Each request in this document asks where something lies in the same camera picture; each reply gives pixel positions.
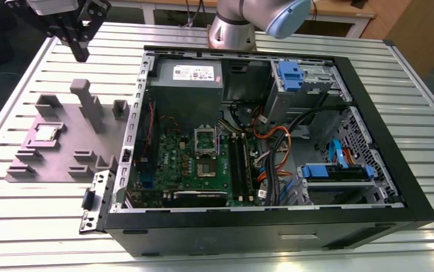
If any orange wire bundle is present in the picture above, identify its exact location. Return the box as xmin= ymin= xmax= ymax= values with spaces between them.
xmin=253 ymin=124 xmax=294 ymax=182

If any wooden top desk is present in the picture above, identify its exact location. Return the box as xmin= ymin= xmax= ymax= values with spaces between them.
xmin=141 ymin=0 xmax=377 ymax=39

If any black looped cable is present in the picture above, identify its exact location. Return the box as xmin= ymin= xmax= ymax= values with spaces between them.
xmin=230 ymin=99 xmax=263 ymax=128

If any orange power wire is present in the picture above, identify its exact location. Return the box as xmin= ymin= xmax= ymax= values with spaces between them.
xmin=342 ymin=148 xmax=362 ymax=169

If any silver CPU green edge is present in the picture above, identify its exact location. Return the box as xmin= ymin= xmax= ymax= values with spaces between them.
xmin=37 ymin=126 xmax=58 ymax=142

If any grey metal drive cage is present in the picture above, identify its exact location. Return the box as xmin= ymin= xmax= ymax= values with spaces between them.
xmin=267 ymin=58 xmax=354 ymax=124

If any blue plastic drive latch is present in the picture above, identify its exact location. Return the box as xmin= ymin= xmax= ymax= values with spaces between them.
xmin=277 ymin=61 xmax=306 ymax=92

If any green motherboard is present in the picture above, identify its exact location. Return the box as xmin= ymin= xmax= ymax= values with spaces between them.
xmin=127 ymin=124 xmax=263 ymax=209

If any grey plastic parts rack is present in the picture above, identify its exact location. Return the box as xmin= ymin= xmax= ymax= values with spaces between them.
xmin=5 ymin=79 xmax=133 ymax=184

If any black cable bundle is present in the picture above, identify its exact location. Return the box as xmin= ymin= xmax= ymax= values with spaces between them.
xmin=266 ymin=106 xmax=340 ymax=206

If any brown wooden cabinet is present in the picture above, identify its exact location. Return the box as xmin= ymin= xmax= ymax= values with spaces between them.
xmin=360 ymin=0 xmax=434 ymax=79

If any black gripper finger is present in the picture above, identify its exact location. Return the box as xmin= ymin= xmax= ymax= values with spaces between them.
xmin=7 ymin=0 xmax=82 ymax=62
xmin=77 ymin=0 xmax=111 ymax=62

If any black open PC case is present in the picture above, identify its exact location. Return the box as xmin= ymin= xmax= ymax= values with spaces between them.
xmin=78 ymin=45 xmax=434 ymax=257

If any thin wire locking lever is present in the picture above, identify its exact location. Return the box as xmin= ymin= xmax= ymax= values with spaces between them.
xmin=215 ymin=124 xmax=225 ymax=157

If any CPU socket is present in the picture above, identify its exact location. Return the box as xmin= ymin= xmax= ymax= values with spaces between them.
xmin=195 ymin=158 xmax=219 ymax=178

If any green RAM stick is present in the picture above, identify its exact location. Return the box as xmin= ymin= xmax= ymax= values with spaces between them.
xmin=241 ymin=133 xmax=258 ymax=201

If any metal socket cover frame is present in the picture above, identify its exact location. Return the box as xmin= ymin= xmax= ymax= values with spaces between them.
xmin=194 ymin=124 xmax=219 ymax=157

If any black RAM slot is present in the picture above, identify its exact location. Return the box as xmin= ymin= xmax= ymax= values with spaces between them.
xmin=233 ymin=133 xmax=247 ymax=201
xmin=237 ymin=133 xmax=251 ymax=201
xmin=227 ymin=133 xmax=243 ymax=201

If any black graphics card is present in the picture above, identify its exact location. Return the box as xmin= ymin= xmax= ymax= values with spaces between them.
xmin=162 ymin=189 xmax=230 ymax=208

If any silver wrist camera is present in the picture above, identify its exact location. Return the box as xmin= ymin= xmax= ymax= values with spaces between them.
xmin=26 ymin=0 xmax=81 ymax=16

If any grey metal disk bay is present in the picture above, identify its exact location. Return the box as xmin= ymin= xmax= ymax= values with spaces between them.
xmin=296 ymin=165 xmax=396 ymax=205

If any grey power supply unit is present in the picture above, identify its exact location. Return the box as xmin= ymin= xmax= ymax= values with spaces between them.
xmin=147 ymin=58 xmax=225 ymax=134

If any red black fan wire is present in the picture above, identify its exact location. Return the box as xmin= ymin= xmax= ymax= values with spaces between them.
xmin=146 ymin=101 xmax=158 ymax=148

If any hard disk in blue carrier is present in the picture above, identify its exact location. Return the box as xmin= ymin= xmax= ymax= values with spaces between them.
xmin=298 ymin=163 xmax=376 ymax=182

